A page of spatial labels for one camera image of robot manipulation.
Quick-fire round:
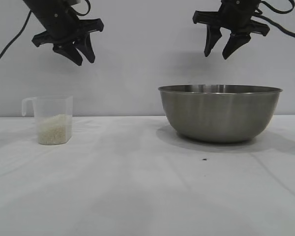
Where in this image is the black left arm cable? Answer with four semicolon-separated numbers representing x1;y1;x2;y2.
0;11;31;70

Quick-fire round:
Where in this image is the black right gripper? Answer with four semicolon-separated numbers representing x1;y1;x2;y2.
193;0;271;60

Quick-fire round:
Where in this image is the stainless steel bowl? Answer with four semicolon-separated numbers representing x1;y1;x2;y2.
158;84;284;144

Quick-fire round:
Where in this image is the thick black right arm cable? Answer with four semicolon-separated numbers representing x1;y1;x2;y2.
254;9;295;41

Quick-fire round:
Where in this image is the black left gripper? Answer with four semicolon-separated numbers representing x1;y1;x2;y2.
23;0;104;66

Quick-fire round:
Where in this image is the black left gripper cable loop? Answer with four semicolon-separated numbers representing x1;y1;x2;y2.
72;0;92;17

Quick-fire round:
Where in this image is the thin black right gripper cable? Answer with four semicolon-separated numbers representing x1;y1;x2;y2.
259;0;276;15

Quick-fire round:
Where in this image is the clear plastic measuring cup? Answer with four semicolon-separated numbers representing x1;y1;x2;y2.
21;95;74;146

